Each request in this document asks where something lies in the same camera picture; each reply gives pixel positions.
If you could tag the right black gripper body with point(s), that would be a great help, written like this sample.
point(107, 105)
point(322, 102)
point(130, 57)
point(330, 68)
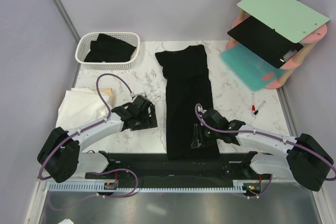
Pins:
point(210, 134)

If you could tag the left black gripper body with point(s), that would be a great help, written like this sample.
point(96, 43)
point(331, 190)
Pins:
point(145, 121)

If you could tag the black t shirt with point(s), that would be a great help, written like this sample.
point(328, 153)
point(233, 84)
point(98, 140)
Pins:
point(187, 84)

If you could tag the white t shirt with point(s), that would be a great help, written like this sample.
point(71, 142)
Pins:
point(80, 106)

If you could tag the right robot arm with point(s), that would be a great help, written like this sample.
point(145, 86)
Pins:
point(300, 158)

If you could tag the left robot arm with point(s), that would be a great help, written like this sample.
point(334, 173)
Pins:
point(62, 155)

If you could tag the black t shirts in basket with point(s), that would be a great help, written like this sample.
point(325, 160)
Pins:
point(109, 49)

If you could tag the black capped marker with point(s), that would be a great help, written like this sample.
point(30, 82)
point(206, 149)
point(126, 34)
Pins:
point(259, 108)

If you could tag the red capped marker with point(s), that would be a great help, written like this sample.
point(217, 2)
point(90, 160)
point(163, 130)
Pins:
point(253, 108)

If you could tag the teal cutting board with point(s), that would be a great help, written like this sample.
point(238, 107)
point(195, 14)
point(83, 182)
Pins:
point(250, 68)

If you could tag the white plastic laundry basket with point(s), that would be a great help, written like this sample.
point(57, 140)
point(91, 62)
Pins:
point(84, 47)

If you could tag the black clipboard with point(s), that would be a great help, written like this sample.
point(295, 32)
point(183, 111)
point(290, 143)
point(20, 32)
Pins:
point(264, 41)

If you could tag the green mint board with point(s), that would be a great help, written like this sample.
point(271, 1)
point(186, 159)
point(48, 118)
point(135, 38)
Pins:
point(289, 18)

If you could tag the white paper scrap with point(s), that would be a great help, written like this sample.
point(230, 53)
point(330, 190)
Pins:
point(66, 221)

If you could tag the pink wooden shelf rack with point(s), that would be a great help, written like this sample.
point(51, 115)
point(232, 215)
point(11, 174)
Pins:
point(294, 62)

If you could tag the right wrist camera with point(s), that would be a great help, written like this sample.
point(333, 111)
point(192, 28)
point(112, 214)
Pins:
point(201, 110)

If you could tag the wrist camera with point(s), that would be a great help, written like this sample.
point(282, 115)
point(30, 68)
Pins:
point(201, 110)
point(133, 95)

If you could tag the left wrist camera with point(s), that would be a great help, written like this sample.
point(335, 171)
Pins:
point(133, 95)

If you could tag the white slotted cable duct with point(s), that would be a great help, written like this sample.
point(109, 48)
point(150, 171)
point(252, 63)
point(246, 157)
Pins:
point(102, 187)

